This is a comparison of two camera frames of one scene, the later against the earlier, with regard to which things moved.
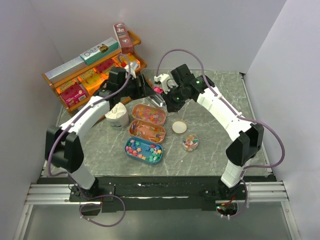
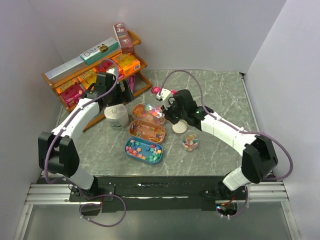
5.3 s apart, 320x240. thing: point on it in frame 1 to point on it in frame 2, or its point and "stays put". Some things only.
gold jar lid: [179, 126] stays put
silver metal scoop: [157, 100] to [158, 113]
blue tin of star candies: [142, 150] stays put
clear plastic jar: [190, 142] stays put
